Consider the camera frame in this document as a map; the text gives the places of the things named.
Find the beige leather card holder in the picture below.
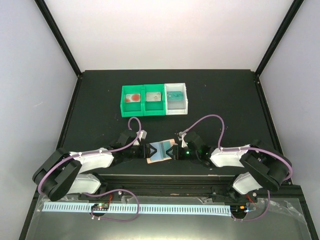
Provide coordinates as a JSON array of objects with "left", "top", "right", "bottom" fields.
[{"left": 146, "top": 139, "right": 176, "bottom": 164}]

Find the white VIP card page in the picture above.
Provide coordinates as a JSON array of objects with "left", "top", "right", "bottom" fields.
[{"left": 145, "top": 91, "right": 162, "bottom": 102}]

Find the red white card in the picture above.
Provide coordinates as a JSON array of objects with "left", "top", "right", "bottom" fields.
[{"left": 125, "top": 93, "right": 141, "bottom": 103}]

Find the teal AION card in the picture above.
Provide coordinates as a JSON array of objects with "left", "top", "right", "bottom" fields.
[{"left": 160, "top": 140, "right": 171, "bottom": 159}]

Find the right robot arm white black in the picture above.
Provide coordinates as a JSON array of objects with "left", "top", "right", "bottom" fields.
[{"left": 164, "top": 132, "right": 293, "bottom": 202}]

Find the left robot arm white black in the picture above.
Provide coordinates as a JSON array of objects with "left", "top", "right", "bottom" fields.
[{"left": 32, "top": 129, "right": 158, "bottom": 202}]

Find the white bin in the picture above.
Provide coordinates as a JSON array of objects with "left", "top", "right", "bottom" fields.
[{"left": 164, "top": 83, "right": 189, "bottom": 116}]

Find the middle green bin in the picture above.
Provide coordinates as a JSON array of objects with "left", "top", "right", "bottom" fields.
[{"left": 143, "top": 83, "right": 166, "bottom": 116}]

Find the green bin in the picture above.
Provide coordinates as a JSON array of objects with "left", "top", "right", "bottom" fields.
[
  {"left": 120, "top": 85, "right": 144, "bottom": 118},
  {"left": 143, "top": 83, "right": 166, "bottom": 116}
]

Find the left green bin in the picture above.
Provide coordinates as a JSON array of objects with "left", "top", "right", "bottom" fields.
[{"left": 120, "top": 85, "right": 144, "bottom": 118}]

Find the left small circuit board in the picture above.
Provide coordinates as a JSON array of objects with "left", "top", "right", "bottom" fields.
[{"left": 90, "top": 203, "right": 109, "bottom": 211}]

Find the small circuit board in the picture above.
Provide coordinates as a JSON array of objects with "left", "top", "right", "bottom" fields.
[
  {"left": 90, "top": 203, "right": 109, "bottom": 211},
  {"left": 230, "top": 205, "right": 251, "bottom": 213}
]

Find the right small circuit board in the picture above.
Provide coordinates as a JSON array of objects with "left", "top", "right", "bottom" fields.
[{"left": 230, "top": 205, "right": 251, "bottom": 213}]

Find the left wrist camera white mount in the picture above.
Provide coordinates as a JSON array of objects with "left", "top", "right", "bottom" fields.
[{"left": 133, "top": 130, "right": 147, "bottom": 146}]

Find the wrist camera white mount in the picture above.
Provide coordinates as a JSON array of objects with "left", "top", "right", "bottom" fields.
[
  {"left": 178, "top": 133, "right": 188, "bottom": 148},
  {"left": 133, "top": 130, "right": 147, "bottom": 146}
]

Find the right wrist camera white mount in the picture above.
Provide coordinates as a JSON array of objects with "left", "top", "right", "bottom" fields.
[{"left": 178, "top": 133, "right": 188, "bottom": 148}]

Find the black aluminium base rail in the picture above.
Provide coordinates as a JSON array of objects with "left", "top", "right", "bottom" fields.
[{"left": 77, "top": 173, "right": 303, "bottom": 205}]

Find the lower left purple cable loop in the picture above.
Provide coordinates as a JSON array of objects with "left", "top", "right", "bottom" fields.
[{"left": 82, "top": 188, "right": 141, "bottom": 223}]

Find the purple cable loop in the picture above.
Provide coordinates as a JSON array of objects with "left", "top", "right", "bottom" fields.
[
  {"left": 82, "top": 188, "right": 141, "bottom": 223},
  {"left": 230, "top": 191, "right": 271, "bottom": 223}
]

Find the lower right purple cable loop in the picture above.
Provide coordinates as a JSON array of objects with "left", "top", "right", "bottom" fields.
[{"left": 230, "top": 191, "right": 271, "bottom": 223}]

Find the white slotted cable duct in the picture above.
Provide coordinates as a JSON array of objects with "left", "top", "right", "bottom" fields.
[{"left": 41, "top": 202, "right": 231, "bottom": 217}]

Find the left black frame post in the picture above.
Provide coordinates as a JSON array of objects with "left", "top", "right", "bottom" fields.
[{"left": 34, "top": 0, "right": 82, "bottom": 77}]

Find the black frame post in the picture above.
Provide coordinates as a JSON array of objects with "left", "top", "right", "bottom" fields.
[
  {"left": 255, "top": 0, "right": 304, "bottom": 77},
  {"left": 34, "top": 0, "right": 82, "bottom": 77}
]

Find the right black frame post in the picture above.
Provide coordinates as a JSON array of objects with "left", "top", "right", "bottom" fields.
[{"left": 255, "top": 0, "right": 304, "bottom": 77}]

